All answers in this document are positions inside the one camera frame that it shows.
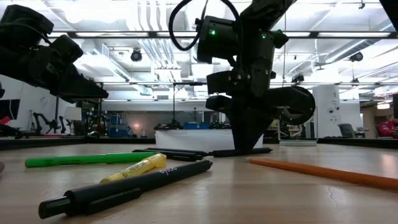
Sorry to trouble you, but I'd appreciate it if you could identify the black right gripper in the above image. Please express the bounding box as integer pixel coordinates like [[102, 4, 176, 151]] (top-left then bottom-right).
[[206, 70, 283, 156]]

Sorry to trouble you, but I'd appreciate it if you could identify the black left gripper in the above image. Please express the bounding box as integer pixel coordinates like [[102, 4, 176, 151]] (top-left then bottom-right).
[[0, 4, 110, 104]]

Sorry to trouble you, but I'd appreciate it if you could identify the green marker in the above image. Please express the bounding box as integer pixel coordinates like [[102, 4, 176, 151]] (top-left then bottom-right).
[[24, 151, 160, 169]]

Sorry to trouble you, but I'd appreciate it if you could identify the black marker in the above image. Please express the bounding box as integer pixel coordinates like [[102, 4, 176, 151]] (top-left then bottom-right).
[[213, 147, 274, 158]]

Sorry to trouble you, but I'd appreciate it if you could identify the small white lampshade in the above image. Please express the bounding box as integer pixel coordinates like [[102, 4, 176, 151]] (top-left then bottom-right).
[[63, 106, 82, 121]]

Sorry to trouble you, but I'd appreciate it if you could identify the orange pencil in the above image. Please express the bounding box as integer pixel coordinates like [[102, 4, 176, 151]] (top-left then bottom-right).
[[248, 157, 398, 192]]

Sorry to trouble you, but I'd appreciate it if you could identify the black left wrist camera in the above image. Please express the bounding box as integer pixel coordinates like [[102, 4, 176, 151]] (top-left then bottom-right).
[[49, 34, 84, 65]]

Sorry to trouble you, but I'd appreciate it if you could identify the clear plastic supply box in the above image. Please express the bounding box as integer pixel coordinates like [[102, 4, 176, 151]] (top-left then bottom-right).
[[154, 129, 264, 152]]

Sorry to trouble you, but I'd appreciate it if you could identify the blue storage bin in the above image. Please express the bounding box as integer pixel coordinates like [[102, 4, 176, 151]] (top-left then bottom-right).
[[183, 122, 210, 130], [108, 114, 129, 138]]

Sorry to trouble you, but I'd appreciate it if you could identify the grey office chair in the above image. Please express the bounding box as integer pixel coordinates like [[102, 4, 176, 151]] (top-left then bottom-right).
[[338, 123, 358, 139]]

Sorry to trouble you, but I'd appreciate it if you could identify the white spot lamp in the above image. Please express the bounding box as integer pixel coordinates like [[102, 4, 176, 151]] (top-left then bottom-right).
[[276, 86, 318, 147]]

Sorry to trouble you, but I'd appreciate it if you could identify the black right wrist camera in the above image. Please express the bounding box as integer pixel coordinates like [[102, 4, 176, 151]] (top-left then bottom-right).
[[205, 94, 233, 113]]

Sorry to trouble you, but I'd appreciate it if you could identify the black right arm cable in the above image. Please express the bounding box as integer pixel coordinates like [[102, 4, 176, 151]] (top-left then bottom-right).
[[169, 0, 244, 69]]

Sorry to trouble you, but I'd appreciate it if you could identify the black pen white print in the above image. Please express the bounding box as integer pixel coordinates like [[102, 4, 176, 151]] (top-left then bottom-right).
[[38, 159, 214, 220]]

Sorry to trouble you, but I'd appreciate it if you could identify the white column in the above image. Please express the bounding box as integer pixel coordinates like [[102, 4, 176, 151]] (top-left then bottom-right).
[[312, 85, 342, 139]]

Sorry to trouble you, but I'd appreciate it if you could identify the yellow highlighter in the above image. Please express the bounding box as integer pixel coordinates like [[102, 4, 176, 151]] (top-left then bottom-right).
[[99, 152, 168, 184]]

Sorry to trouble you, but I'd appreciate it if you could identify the black overhead crossbeam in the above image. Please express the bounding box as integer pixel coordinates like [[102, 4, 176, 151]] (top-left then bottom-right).
[[46, 30, 398, 39]]

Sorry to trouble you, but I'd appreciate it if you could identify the thin black pen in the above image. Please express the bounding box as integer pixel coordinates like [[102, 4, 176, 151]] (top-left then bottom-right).
[[146, 147, 210, 156]]

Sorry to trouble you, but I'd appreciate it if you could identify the person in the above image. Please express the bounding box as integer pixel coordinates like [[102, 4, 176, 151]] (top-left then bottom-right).
[[377, 114, 398, 139]]

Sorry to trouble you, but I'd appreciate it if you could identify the black wall screen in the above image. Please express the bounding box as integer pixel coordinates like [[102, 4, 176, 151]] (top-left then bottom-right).
[[0, 98, 21, 121]]

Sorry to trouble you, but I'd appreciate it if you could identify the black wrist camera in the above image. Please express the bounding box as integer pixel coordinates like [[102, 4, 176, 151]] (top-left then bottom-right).
[[205, 94, 233, 113], [49, 34, 84, 65]]

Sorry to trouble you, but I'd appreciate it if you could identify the black clip pen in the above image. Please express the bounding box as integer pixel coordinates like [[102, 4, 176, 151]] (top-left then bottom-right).
[[132, 149, 205, 162]]

